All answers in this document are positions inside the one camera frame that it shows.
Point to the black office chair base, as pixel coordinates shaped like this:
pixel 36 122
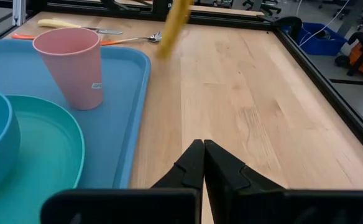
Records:
pixel 262 7

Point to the blue plastic bin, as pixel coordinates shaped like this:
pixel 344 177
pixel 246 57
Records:
pixel 321 45

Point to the green round plate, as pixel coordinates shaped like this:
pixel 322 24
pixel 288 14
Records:
pixel 51 149

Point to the pink plastic cup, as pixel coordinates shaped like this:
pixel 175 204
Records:
pixel 72 68

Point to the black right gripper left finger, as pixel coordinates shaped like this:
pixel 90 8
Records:
pixel 187 171

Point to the yellow cloth napkin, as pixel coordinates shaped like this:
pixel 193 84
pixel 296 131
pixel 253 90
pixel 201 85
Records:
pixel 175 28

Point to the black corner clamp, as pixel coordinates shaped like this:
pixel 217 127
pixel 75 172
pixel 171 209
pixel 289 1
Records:
pixel 288 22

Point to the silver aluminium post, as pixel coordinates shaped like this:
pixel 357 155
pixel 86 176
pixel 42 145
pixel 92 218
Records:
pixel 19 12

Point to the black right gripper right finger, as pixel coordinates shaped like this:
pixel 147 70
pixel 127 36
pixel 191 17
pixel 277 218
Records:
pixel 222 174

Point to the blue plastic tray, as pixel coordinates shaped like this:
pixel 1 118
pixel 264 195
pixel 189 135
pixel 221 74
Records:
pixel 116 109

